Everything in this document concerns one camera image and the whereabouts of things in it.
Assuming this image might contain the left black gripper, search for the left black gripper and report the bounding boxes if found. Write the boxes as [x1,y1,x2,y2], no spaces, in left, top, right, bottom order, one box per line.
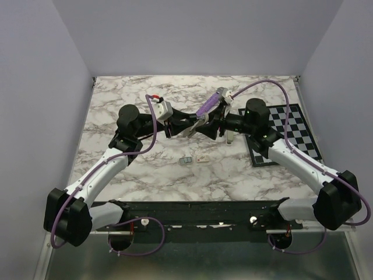
[134,106,194,138]

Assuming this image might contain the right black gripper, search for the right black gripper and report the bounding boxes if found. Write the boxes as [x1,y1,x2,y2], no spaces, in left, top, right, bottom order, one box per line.
[195,102,255,141]

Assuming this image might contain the stapler metal base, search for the stapler metal base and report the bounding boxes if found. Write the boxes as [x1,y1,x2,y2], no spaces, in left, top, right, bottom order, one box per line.
[182,113,209,138]

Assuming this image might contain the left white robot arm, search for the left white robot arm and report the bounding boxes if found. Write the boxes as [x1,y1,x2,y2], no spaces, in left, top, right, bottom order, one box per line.
[43,100,200,249]

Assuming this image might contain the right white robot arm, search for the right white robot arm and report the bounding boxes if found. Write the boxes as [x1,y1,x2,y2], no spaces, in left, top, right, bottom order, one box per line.
[196,98,362,230]

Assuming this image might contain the purple glitter microphone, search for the purple glitter microphone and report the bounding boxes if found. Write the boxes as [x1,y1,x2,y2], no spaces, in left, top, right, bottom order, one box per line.
[196,87,227,117]

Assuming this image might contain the white staple box sleeve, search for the white staple box sleeve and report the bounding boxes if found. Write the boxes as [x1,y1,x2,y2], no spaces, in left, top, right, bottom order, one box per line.
[196,155,210,163]

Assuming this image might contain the open staple tray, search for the open staple tray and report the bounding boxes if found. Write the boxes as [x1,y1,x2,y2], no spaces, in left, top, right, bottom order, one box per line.
[179,157,193,166]

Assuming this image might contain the black white checkerboard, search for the black white checkerboard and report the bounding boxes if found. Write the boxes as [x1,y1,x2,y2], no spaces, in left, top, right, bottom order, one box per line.
[248,103,323,167]

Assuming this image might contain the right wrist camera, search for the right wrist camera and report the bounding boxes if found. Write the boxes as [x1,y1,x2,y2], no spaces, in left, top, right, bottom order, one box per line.
[218,87,233,104]

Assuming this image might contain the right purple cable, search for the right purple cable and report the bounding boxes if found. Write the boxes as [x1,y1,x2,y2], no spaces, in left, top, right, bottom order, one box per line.
[230,80,371,227]

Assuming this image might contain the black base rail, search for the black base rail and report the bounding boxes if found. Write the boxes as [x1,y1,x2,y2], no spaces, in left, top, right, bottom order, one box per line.
[90,201,306,248]

